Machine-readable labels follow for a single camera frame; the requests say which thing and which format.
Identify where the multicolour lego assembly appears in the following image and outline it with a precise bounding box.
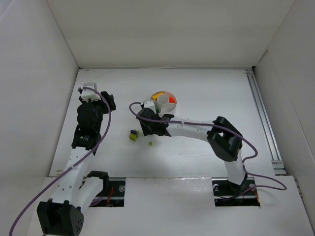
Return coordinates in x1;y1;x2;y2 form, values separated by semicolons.
129;129;140;142

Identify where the yellow sloped lego brick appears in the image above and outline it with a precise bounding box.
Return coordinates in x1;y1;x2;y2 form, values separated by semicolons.
151;92;164;101

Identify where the orange round lego dish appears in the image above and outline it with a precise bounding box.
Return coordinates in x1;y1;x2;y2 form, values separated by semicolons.
169;97;176;104

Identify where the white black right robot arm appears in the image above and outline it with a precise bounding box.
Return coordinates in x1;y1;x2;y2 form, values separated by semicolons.
136;108;248;195

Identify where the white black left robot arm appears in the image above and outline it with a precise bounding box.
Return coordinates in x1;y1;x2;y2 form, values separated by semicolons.
36;87;116;236

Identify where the white round divided container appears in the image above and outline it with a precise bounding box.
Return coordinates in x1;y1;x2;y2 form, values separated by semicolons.
150;91;177;117

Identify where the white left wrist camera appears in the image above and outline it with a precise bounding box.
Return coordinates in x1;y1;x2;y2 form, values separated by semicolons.
78;83;100;103

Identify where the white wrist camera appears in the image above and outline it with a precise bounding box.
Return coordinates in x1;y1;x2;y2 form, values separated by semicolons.
143;100;157;114
78;83;100;103

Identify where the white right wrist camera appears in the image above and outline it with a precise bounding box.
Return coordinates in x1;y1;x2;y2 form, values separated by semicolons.
143;100;157;114

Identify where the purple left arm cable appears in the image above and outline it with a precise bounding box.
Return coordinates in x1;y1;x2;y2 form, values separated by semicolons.
8;86;112;236

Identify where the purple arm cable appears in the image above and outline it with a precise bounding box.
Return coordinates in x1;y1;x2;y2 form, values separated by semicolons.
128;102;287;192
8;86;112;236

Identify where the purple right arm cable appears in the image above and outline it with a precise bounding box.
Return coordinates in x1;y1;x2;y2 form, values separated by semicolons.
128;102;287;192

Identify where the aluminium side rail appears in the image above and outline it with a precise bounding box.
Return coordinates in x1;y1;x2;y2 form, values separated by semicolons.
245;68;287;176

